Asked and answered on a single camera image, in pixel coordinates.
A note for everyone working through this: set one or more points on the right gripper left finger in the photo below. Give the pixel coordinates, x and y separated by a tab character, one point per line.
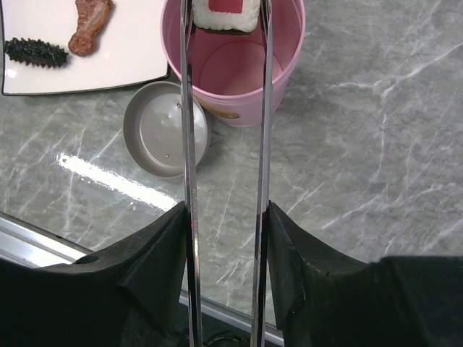
124	295

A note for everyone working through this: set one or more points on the brown meat piece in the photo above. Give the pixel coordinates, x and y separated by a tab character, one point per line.
92	17

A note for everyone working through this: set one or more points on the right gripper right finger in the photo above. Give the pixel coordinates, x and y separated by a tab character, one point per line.
322	297

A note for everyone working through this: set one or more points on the white square plate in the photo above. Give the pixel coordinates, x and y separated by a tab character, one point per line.
128	51

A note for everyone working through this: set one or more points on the black sea cucumber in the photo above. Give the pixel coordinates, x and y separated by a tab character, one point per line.
35	52

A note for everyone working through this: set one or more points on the sushi rice piece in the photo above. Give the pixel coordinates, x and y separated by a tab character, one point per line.
241	16

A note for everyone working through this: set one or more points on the aluminium rail frame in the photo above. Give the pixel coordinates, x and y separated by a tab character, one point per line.
31	246

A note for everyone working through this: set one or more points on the grey lid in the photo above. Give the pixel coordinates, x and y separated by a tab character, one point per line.
152	129

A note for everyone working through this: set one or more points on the metal tongs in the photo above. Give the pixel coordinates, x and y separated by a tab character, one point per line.
186	43

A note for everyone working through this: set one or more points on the pink cylindrical container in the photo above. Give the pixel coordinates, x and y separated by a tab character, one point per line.
227	66

